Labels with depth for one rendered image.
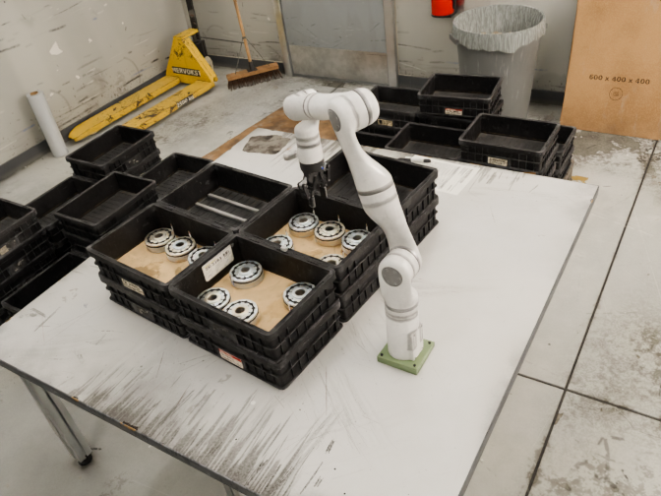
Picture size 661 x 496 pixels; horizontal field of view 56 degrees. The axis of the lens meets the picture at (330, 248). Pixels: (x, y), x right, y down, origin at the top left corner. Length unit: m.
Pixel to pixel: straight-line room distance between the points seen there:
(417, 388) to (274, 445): 0.41
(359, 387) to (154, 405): 0.58
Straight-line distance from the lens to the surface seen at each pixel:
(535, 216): 2.33
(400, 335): 1.70
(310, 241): 2.04
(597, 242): 3.40
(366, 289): 1.95
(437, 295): 1.98
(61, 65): 5.33
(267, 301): 1.85
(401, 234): 1.59
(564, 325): 2.92
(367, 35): 5.06
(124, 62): 5.71
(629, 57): 4.30
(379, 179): 1.49
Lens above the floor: 2.04
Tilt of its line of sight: 37 degrees down
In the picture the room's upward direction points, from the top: 9 degrees counter-clockwise
